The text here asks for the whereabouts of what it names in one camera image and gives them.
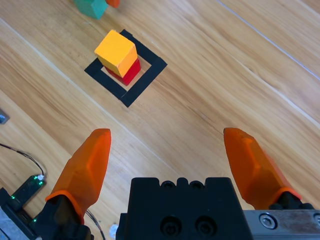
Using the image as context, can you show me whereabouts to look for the thin black cable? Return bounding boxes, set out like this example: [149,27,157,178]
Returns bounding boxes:
[86,209,106,240]

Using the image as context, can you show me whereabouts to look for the green wooden cube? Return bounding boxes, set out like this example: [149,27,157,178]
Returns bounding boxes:
[73,0,109,21]

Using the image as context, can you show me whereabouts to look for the red wooden cube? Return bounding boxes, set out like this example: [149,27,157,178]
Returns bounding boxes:
[104,58,142,87]

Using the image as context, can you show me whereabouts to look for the yellow wooden cube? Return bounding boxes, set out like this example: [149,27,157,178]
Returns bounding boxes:
[94,29,138,78]

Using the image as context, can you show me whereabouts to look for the thin black white wire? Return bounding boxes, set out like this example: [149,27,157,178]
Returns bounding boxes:
[0,142,47,180]

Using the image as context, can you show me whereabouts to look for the black tape square outline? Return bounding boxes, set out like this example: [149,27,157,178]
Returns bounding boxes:
[84,29,168,108]

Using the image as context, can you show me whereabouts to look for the dark circuit board green LEDs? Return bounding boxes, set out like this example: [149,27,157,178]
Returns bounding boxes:
[11,174,48,210]

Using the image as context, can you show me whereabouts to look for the white paper scrap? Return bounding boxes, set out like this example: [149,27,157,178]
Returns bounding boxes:
[109,223,120,239]

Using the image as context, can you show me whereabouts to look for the grey black electronics box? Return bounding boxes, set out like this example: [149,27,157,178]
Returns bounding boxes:
[0,187,36,240]

